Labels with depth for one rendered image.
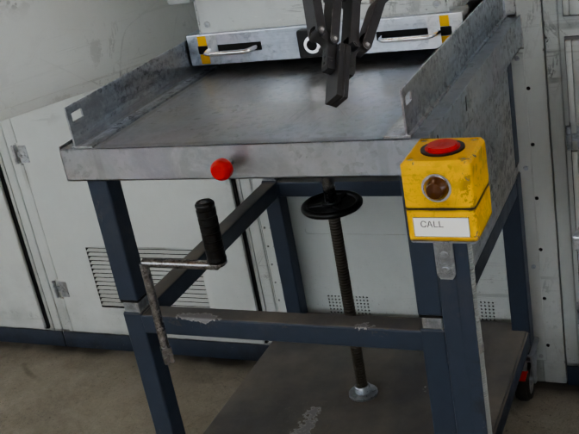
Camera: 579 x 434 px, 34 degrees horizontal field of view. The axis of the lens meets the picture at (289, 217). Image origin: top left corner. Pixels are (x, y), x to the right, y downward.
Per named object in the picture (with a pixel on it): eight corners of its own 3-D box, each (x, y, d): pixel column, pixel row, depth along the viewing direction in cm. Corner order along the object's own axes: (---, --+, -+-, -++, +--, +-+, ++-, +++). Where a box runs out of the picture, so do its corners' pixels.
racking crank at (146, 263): (158, 366, 159) (115, 204, 147) (167, 356, 161) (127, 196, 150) (245, 374, 151) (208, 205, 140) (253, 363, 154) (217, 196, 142)
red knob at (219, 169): (229, 182, 136) (225, 162, 135) (209, 182, 137) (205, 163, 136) (242, 171, 140) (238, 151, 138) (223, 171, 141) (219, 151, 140)
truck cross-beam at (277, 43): (465, 46, 160) (462, 11, 157) (191, 66, 182) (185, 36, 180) (472, 39, 164) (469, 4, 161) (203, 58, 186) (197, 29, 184)
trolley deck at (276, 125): (435, 176, 128) (430, 134, 125) (67, 181, 154) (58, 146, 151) (522, 45, 184) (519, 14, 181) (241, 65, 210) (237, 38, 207)
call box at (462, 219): (478, 245, 104) (470, 159, 100) (409, 244, 107) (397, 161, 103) (493, 215, 110) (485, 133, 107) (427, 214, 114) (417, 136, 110)
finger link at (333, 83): (345, 43, 110) (339, 41, 110) (342, 96, 108) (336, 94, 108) (333, 54, 113) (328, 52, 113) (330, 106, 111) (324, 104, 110)
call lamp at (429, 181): (450, 207, 102) (446, 177, 100) (420, 207, 103) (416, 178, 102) (453, 201, 103) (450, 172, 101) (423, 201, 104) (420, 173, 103)
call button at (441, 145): (457, 163, 103) (455, 150, 102) (421, 164, 105) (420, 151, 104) (464, 150, 106) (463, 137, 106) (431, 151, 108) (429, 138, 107)
